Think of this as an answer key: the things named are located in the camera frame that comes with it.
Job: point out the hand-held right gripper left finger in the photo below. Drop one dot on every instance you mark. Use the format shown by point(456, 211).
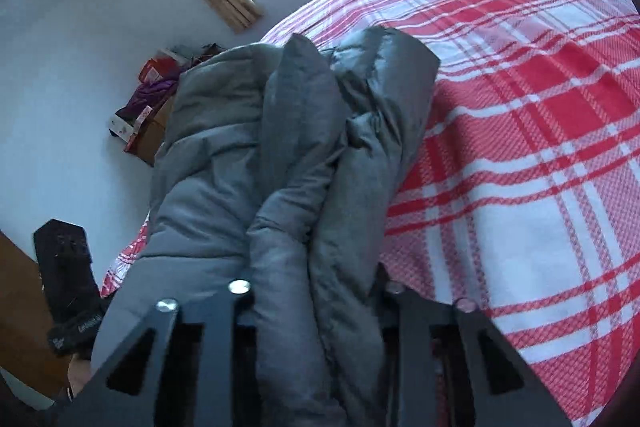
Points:
point(235, 317)

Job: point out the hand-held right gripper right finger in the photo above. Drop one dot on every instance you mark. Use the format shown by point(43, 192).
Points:
point(410, 322)

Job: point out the grey puffer jacket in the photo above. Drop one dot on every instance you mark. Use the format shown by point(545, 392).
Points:
point(240, 157)

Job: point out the person's left hand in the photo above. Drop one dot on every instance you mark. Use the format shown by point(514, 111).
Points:
point(80, 374)

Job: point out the brown wooden furniture panel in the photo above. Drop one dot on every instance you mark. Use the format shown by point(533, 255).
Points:
point(22, 307)

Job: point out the white cardboard box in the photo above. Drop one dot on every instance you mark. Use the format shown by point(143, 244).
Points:
point(127, 127)

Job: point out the wooden desk with drawers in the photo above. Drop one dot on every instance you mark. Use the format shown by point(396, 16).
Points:
point(150, 132)

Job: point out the purple cloth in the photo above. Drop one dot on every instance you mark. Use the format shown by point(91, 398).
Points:
point(150, 97)

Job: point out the bed with red plaid sheet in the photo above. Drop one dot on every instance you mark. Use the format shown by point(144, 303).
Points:
point(510, 147)

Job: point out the red box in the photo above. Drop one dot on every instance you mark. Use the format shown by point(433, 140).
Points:
point(156, 69)

